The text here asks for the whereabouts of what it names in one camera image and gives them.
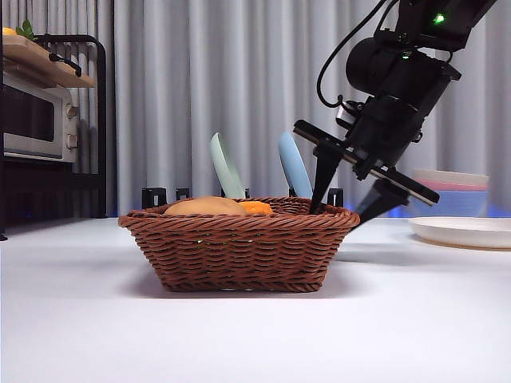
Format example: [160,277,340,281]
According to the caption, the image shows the orange corn cob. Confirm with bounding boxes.
[239,201,275,215]

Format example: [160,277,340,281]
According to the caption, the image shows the brown wicker basket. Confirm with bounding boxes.
[117,197,362,293]

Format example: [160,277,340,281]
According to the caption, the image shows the tan potato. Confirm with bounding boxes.
[163,195,248,217]

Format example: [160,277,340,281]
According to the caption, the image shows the light blue plate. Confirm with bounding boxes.
[278,131,315,200]

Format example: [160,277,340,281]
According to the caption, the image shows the beige bowl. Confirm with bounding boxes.
[413,168,490,187]

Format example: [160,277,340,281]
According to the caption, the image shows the blue bowl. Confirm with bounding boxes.
[410,190,488,219]

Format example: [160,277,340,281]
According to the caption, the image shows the pink bowl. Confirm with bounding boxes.
[422,179,489,192]

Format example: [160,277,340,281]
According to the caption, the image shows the cream white plate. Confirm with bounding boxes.
[409,216,511,251]

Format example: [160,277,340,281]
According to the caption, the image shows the pale green plate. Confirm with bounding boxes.
[210,132,245,199]

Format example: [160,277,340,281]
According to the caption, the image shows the grey curtain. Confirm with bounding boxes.
[0,0,511,219]

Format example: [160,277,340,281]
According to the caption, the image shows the black dish rack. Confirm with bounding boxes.
[141,186,345,211]

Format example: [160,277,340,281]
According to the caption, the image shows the black metal shelf rack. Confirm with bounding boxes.
[0,34,108,243]

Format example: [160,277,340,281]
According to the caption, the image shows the silver toaster oven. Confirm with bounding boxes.
[0,73,79,164]

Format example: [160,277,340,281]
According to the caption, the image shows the wooden cutting board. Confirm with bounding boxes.
[0,35,97,89]

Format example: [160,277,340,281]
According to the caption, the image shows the green leaves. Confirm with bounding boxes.
[14,19,34,41]

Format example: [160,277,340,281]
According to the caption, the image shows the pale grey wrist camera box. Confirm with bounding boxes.
[335,101,365,128]

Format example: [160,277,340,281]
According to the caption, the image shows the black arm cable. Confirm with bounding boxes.
[317,0,390,109]

